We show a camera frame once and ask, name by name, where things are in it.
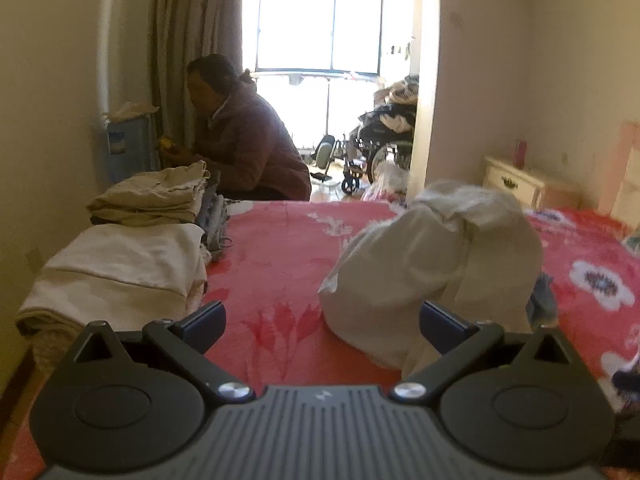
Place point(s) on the clear plastic bag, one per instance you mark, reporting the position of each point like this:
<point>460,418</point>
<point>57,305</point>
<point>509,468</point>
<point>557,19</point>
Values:
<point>387,180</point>

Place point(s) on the white nightstand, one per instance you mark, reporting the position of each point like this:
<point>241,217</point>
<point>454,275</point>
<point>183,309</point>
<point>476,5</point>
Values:
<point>515,182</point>

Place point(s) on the beige cloth cover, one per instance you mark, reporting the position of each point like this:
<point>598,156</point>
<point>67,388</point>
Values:
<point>132,110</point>

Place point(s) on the folded beige garment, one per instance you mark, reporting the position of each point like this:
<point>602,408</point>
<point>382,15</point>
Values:
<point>150,192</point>

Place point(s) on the beige knitted sweater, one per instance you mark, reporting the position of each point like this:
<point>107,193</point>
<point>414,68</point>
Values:
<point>45,350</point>

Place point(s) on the beige curtain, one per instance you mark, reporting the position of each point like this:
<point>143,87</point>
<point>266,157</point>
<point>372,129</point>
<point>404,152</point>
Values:
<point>195,35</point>

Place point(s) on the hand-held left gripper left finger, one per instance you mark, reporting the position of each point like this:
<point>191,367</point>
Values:
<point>205,322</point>

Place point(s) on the wheelchair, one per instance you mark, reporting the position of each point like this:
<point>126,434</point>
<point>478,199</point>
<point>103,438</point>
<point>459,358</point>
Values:
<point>380,152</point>

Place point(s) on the pile of clothes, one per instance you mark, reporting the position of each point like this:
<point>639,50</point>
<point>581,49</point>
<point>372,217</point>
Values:
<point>395,110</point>

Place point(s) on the red floral blanket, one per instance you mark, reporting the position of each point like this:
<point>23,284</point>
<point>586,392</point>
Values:
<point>280,260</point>

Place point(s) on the blue garment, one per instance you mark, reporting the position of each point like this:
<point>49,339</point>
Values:
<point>542,295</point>

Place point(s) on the white wall pipe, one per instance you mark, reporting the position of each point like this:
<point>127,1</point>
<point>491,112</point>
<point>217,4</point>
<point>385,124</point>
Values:
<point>102,60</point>

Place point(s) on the blue water bottle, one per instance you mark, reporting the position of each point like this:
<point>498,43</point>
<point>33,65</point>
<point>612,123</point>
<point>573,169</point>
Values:
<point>127,145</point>

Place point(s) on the white sweatshirt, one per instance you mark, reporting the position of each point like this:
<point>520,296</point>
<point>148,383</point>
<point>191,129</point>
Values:
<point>425,260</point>

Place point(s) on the window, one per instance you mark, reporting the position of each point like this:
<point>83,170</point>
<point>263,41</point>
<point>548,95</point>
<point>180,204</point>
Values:
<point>320,25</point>

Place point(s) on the grey patterned garment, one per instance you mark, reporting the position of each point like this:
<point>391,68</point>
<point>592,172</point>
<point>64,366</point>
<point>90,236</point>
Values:
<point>215,220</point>

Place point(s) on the folded white garment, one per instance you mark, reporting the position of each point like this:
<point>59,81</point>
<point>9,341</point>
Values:
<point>125,270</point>

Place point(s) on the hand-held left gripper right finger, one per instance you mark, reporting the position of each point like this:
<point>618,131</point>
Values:
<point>442,322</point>

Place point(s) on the pink box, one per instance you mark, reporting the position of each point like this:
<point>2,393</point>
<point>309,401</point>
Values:
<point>521,152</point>

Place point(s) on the pink headboard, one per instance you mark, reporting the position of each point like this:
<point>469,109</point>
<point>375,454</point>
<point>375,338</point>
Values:
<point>625,180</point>

